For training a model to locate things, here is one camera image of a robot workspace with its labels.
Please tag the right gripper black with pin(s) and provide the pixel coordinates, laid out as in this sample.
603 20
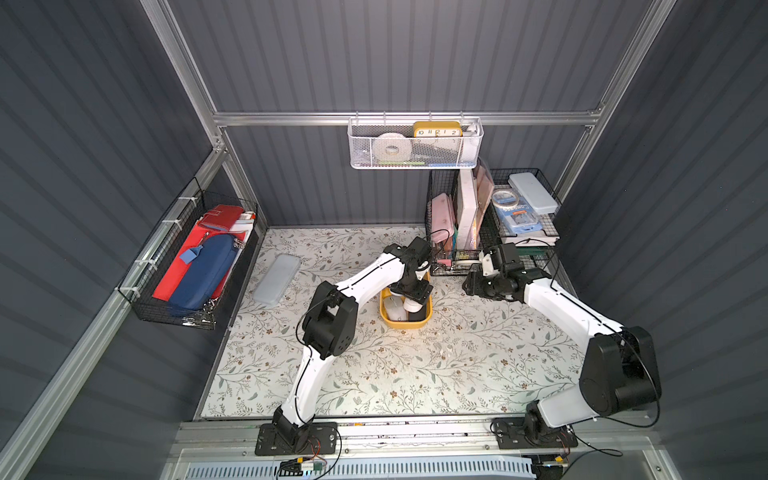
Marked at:
475 284

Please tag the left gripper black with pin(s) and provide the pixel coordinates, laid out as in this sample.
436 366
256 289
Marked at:
413 290

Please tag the small white mouse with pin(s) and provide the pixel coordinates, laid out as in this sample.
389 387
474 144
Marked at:
412 306

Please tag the yellow storage box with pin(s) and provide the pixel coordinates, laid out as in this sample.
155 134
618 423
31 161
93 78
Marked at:
415 320

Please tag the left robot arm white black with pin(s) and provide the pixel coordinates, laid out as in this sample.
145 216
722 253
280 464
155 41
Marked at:
329 326

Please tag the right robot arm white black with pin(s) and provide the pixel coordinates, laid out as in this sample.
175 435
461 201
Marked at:
619 370

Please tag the white upright box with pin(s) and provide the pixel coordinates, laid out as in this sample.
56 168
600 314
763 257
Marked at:
466 210

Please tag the blue packaged tape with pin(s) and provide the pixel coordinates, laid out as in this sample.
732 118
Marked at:
514 213

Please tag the pink pencil case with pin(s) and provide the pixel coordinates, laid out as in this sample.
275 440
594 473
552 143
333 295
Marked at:
442 219

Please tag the white case on organizer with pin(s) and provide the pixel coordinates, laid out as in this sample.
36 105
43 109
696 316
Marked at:
534 192

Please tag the pink upright folder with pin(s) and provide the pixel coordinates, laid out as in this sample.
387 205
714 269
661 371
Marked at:
484 190

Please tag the light blue pencil case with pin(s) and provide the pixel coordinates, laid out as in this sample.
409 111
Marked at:
272 287

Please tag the white tape roll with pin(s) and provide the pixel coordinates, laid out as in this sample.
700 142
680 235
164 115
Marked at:
392 148

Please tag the white mesh hanging basket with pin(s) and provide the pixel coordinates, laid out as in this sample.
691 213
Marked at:
427 153

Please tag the yellow clock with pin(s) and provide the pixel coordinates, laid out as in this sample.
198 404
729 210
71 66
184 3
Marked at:
437 129

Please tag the blue pouch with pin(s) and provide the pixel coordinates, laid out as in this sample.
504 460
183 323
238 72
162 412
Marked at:
206 270

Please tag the red folder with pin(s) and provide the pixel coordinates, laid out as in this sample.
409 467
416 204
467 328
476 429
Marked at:
221 219

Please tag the black wire desk organizer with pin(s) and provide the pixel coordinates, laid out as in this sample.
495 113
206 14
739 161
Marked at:
537 246

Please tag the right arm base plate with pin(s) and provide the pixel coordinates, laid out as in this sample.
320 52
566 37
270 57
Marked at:
513 433

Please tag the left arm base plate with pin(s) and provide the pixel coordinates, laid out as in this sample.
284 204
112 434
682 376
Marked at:
316 438

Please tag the black wire wall basket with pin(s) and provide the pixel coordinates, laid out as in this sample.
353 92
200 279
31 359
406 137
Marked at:
139 283

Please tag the aluminium front rail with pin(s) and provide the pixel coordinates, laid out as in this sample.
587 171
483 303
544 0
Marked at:
390 436

